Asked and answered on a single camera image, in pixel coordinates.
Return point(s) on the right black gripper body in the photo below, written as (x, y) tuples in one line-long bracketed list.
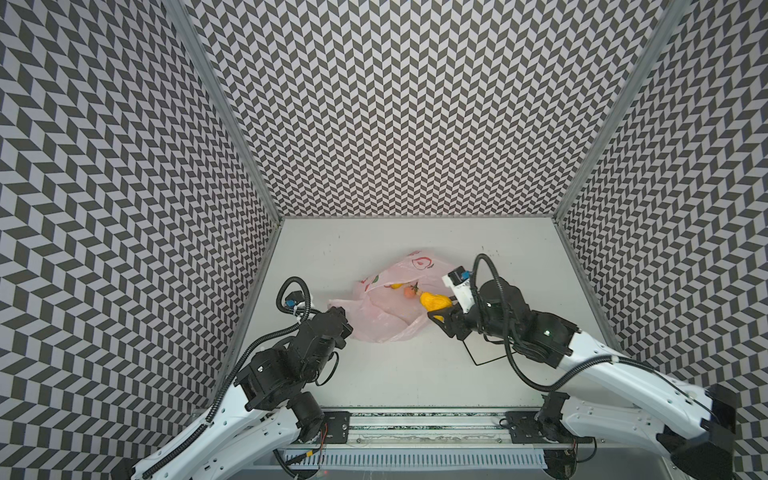
[(455, 321)]

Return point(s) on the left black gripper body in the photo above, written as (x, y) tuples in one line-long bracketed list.
[(346, 329)]

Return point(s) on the yellow fake pear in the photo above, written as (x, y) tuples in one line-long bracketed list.
[(434, 302)]

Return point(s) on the pink plastic bag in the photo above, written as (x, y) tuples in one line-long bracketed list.
[(377, 308)]

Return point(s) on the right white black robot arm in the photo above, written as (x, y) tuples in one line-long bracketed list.
[(602, 393)]

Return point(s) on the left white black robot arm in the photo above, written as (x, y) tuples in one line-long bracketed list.
[(264, 408)]

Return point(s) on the white square mat black border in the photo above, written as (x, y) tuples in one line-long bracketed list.
[(482, 351)]

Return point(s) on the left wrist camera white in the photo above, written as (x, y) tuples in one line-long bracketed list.
[(294, 301)]

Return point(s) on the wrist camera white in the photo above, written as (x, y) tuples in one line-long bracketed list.
[(458, 281), (294, 301)]

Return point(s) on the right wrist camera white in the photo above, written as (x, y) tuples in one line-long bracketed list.
[(458, 281)]

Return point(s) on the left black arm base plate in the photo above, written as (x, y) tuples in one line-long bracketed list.
[(334, 429)]

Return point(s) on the aluminium rail frame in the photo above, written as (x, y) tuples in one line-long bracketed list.
[(453, 440)]

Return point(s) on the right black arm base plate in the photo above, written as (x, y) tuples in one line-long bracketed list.
[(524, 428)]

